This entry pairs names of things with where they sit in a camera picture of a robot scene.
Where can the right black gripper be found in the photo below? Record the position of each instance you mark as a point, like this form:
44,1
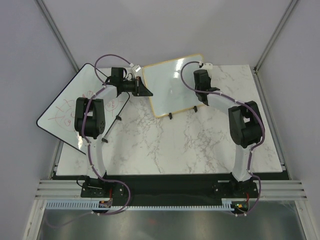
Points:
208,78

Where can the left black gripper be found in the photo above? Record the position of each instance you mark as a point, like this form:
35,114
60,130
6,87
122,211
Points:
137,86

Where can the yellow framed whiteboard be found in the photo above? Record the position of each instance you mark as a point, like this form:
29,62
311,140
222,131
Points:
166,81

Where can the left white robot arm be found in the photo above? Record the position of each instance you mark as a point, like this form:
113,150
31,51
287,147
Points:
90,121

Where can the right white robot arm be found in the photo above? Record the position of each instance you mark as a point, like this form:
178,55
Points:
244,119

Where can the black framed whiteboard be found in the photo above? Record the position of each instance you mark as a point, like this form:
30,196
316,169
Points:
58,118

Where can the black stand foot large board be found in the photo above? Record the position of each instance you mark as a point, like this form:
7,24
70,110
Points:
105,140

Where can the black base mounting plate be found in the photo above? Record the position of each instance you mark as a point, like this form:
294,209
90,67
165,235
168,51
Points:
169,189

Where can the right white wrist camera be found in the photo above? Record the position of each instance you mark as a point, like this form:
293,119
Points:
206,66

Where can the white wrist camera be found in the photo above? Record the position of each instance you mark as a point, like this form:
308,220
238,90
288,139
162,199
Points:
206,66
135,68

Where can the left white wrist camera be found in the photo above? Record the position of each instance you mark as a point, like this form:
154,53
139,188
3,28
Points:
135,68

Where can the right aluminium frame post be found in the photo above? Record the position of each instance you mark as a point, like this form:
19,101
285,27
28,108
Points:
276,33

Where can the aluminium frame post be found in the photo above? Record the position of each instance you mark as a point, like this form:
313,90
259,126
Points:
276,33
57,33

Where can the white slotted cable duct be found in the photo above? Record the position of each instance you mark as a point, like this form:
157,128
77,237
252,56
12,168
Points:
100,205

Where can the left aluminium frame post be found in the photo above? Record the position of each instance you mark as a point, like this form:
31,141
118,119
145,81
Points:
57,33

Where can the aluminium rail front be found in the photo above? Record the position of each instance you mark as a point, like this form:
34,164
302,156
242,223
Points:
271,190

